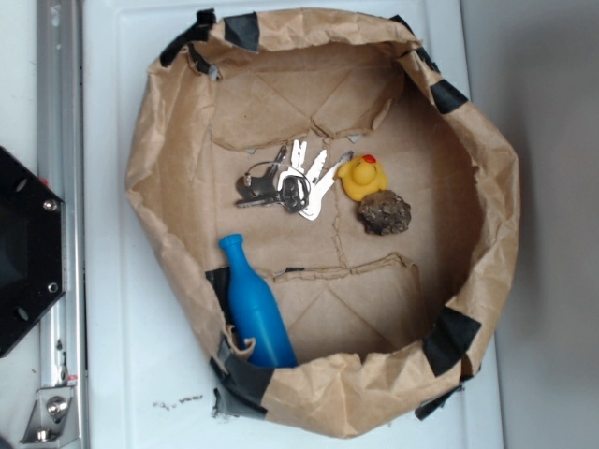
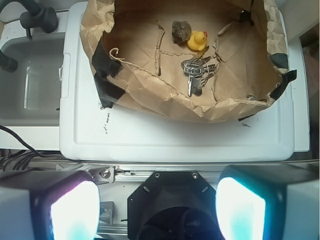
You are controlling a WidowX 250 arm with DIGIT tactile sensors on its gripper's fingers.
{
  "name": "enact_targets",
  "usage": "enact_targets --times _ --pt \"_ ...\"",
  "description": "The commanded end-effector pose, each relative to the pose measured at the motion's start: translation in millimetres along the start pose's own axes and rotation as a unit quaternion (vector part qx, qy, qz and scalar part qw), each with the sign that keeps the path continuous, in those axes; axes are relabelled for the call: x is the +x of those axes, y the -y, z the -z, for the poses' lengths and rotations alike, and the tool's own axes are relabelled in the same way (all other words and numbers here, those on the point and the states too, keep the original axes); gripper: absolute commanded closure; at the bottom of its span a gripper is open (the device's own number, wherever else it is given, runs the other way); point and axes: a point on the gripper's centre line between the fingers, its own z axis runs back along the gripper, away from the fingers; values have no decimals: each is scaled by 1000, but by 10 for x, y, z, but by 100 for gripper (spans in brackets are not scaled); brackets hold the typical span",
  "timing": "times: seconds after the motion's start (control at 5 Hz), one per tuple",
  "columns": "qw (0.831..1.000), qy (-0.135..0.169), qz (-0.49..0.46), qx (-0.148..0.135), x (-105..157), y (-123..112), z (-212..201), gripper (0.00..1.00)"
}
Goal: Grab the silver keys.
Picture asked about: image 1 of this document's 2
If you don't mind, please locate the silver key bunch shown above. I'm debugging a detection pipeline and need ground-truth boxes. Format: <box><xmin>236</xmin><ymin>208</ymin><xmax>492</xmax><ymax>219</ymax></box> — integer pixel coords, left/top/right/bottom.
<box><xmin>235</xmin><ymin>139</ymin><xmax>354</xmax><ymax>221</ymax></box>

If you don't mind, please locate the brown paper bag container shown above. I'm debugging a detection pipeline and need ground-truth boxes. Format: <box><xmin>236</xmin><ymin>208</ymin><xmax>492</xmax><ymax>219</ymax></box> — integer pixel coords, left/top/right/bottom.
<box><xmin>126</xmin><ymin>8</ymin><xmax>520</xmax><ymax>438</ymax></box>

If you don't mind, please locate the yellow rubber duck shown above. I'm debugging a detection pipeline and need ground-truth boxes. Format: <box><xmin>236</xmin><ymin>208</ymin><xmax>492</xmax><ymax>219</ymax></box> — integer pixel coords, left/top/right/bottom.
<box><xmin>336</xmin><ymin>154</ymin><xmax>388</xmax><ymax>202</ymax></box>

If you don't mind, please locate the brown rough rock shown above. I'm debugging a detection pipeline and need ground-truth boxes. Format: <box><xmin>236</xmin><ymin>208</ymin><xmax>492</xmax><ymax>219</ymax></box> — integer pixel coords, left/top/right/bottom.
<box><xmin>358</xmin><ymin>190</ymin><xmax>412</xmax><ymax>236</ymax></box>

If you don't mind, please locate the blue plastic bottle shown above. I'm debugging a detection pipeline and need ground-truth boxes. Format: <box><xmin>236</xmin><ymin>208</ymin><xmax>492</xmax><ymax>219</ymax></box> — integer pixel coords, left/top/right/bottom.
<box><xmin>219</xmin><ymin>234</ymin><xmax>298</xmax><ymax>369</ymax></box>

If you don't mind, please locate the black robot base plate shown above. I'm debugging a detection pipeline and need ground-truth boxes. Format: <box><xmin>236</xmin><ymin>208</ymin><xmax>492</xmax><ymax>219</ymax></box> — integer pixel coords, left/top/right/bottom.
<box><xmin>1</xmin><ymin>149</ymin><xmax>65</xmax><ymax>357</ymax></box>

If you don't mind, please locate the aluminium extrusion rail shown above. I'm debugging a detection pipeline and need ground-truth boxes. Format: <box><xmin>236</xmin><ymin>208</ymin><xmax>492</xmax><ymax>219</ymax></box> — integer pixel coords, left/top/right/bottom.
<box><xmin>37</xmin><ymin>1</ymin><xmax>90</xmax><ymax>448</ymax></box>

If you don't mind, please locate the metal corner bracket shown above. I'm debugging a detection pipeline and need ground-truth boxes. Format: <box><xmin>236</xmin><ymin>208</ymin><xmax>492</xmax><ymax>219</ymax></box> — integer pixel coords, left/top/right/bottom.
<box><xmin>20</xmin><ymin>386</ymin><xmax>78</xmax><ymax>448</ymax></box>

